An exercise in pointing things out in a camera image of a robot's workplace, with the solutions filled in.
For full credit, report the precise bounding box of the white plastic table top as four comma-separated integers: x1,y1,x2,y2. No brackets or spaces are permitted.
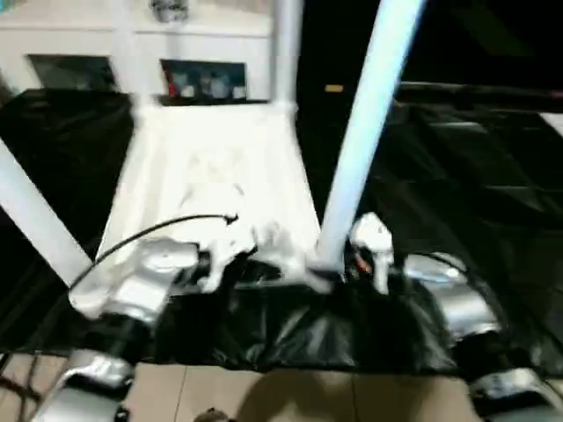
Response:
68,94,335,318

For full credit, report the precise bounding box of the white plastic table leg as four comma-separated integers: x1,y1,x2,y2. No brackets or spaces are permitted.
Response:
0,135,111,320
314,0,428,276
272,0,303,109
112,0,155,111

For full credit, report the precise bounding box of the black glossy mat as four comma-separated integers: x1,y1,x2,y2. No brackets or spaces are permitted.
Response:
0,87,563,377

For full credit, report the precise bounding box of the grey robot foot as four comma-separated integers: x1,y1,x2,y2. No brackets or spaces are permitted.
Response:
195,408,230,422

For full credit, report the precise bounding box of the black television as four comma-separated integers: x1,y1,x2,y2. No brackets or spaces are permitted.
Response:
395,83,563,105

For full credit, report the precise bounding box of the black bundle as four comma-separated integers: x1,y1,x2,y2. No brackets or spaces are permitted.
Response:
151,0,186,21

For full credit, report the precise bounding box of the white glass-door cabinet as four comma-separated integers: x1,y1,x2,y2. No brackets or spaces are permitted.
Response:
0,0,276,100

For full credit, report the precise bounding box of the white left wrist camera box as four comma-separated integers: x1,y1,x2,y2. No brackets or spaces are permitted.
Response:
204,215,260,294

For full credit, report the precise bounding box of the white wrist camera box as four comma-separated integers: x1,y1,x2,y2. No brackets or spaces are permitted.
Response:
351,213,395,294
204,215,260,294

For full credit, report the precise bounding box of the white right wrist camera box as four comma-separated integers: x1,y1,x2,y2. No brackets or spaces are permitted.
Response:
351,213,395,294

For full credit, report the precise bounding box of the black metal table frame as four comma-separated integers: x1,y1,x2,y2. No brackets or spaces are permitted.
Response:
0,351,40,402

